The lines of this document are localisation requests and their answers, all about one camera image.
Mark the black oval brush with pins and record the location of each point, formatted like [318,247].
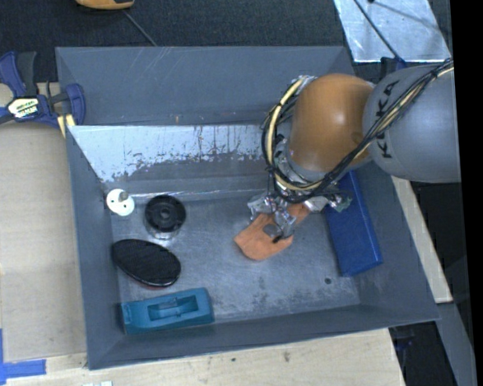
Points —
[146,262]

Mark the grey metal bin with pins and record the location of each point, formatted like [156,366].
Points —
[230,271]

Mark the orange rounded piece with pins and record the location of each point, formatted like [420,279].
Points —
[259,244]

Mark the clear jar with black lid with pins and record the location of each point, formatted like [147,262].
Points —
[164,215]

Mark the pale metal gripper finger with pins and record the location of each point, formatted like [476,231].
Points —
[271,229]
[287,225]

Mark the white round knob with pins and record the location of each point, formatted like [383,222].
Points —
[120,202]

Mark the blue flat block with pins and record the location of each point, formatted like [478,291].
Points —
[354,238]

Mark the teal plastic block with recess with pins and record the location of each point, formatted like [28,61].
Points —
[167,311]

